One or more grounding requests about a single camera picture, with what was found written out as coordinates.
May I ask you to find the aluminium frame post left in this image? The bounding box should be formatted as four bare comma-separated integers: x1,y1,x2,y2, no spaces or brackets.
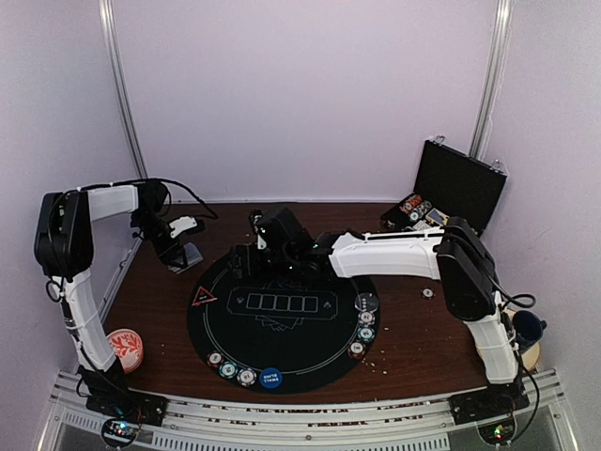
98,0,148,179

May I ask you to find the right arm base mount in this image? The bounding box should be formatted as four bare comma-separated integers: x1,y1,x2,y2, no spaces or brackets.
448,377,530,448

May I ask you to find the red chip row in case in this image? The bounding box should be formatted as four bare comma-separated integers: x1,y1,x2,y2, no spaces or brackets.
399,194,423,214

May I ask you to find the red triangular all-in marker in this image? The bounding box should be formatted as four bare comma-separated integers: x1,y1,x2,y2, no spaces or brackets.
191,287,217,307

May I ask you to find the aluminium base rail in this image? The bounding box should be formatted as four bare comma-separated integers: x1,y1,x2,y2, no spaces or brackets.
34,370,585,450

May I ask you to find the round wooden coaster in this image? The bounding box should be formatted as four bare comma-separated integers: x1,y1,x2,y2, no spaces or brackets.
475,340,541,380

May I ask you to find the round black poker mat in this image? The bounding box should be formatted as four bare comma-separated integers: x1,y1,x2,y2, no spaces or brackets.
187,251,379,395

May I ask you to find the blue patterned card deck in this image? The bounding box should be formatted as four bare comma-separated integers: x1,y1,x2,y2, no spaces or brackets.
167,242,204,274

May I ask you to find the aluminium frame post right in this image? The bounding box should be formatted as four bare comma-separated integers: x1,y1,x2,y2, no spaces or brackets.
469,0,514,160

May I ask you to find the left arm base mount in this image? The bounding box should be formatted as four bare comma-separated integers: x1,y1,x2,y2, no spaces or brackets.
78,362,168,450

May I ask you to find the aluminium frame post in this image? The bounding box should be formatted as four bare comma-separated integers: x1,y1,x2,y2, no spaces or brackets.
98,0,148,179
469,0,514,160

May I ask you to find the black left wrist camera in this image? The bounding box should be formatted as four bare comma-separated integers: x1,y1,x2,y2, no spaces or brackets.
137,179,170,214

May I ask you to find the blue small blind button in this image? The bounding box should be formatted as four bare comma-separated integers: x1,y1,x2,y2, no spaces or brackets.
258,367,283,390

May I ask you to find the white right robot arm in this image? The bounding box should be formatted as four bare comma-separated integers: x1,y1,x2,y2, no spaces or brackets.
228,215,519,415

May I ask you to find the card deck in case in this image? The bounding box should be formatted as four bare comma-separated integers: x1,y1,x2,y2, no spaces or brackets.
425,208,449,226

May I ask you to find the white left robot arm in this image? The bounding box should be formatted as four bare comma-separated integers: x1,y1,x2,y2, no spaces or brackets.
34,180,188,373

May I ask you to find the clear round dealer button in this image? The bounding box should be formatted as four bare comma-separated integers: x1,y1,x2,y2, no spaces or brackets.
354,292,379,313

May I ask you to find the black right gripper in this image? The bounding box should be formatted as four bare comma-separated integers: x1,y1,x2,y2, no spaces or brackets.
225,243,296,277

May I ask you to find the green chip row in case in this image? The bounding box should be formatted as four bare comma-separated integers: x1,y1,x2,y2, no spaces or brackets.
408,201,433,223

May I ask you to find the blue white chip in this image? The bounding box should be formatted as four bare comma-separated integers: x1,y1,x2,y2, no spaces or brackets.
358,311,376,327
237,368,257,387

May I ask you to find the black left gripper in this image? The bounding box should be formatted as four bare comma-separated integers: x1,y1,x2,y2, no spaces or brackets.
131,211,188,268

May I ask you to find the black poker chip case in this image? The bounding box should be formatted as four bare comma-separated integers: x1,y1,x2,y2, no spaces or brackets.
380,140,507,236

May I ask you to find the red white patterned cup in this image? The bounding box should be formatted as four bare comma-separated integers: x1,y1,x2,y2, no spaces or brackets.
107,329,144,374

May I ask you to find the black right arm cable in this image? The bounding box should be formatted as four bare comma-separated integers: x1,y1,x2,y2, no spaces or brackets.
487,272,539,445

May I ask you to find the dark blue mug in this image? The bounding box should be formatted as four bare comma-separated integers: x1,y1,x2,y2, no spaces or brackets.
512,310,547,353

